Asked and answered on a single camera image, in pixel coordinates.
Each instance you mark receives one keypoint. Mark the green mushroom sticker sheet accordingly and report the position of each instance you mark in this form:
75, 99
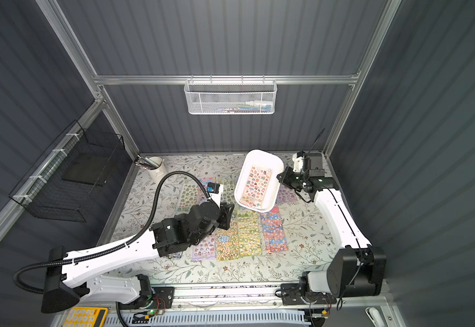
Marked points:
249, 232

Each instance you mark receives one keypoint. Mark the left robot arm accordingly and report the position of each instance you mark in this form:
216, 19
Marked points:
86, 278

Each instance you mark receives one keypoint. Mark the white object bottom right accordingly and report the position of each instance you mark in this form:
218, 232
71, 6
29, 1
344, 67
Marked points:
375, 317

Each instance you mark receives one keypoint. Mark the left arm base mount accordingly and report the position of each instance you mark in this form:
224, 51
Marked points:
161, 298

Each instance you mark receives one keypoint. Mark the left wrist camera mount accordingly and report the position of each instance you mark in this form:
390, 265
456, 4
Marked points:
217, 196

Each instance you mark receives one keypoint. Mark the yellow calculator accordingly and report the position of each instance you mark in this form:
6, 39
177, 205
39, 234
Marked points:
86, 317

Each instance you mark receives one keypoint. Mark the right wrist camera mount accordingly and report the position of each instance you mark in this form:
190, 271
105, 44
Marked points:
308, 164

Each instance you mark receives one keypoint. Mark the peach animal sticker sheet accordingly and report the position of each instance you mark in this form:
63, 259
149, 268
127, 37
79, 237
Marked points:
255, 189

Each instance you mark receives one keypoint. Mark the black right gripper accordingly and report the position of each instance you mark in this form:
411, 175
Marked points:
288, 178

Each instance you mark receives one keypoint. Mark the white wire wall basket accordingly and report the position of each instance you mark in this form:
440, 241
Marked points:
203, 98

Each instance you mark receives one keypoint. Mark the pink 3D sticker sheet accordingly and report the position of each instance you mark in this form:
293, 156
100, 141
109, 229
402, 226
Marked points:
286, 196
205, 250

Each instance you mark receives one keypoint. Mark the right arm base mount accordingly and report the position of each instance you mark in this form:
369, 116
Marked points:
292, 294

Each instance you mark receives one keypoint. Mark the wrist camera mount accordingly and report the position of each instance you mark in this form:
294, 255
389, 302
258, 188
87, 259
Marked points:
217, 196
308, 164

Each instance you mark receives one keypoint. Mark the cream metal pen bucket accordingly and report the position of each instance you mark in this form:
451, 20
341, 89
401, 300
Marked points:
157, 174

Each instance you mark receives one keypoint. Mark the pink blue fox sticker sheet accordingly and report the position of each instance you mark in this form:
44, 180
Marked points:
273, 231

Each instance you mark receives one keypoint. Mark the items in white basket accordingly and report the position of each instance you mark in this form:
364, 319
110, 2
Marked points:
257, 106

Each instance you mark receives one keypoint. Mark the white green owl sticker sheet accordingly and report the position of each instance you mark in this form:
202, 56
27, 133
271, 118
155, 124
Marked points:
189, 196

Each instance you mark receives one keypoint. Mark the black wire wall basket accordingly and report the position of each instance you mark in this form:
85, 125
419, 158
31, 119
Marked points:
68, 182

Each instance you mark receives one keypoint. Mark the white slotted cable duct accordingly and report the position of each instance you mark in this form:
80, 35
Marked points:
225, 318

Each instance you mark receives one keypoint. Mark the white plastic storage tray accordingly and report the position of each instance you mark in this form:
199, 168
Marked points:
263, 159

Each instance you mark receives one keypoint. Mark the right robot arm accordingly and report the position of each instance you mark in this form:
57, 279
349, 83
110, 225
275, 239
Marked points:
357, 268

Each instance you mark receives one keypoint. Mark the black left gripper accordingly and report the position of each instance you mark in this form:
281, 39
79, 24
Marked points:
225, 214

